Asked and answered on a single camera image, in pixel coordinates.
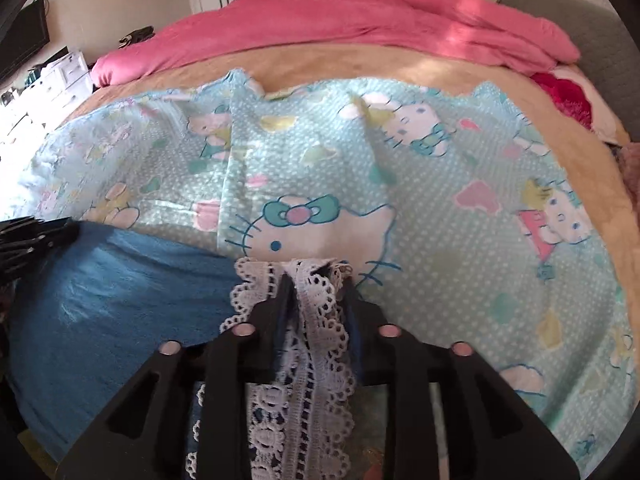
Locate blue pants with lace trim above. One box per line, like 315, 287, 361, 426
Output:
9, 222, 362, 480

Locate black wall television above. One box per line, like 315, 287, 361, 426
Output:
0, 0, 52, 87

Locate black bag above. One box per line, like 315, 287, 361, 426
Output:
119, 26, 157, 50

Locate white drawer unit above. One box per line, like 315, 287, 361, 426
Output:
27, 49, 95, 108

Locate light blue cartoon printed blanket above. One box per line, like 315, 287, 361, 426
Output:
0, 69, 637, 463

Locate tan bed sheet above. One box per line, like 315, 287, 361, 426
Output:
60, 45, 640, 301

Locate red and white plush blanket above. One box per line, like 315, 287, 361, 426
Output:
530, 62, 626, 146

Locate pink duvet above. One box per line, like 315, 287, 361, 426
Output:
90, 0, 582, 88

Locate grey pillow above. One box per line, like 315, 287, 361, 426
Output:
497, 0, 640, 133

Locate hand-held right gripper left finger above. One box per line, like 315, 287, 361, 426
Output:
54, 271, 299, 480

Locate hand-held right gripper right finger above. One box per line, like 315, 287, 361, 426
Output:
334, 266, 582, 480

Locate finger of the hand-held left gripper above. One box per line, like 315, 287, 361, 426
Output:
0, 216, 75, 239
0, 225, 82, 275

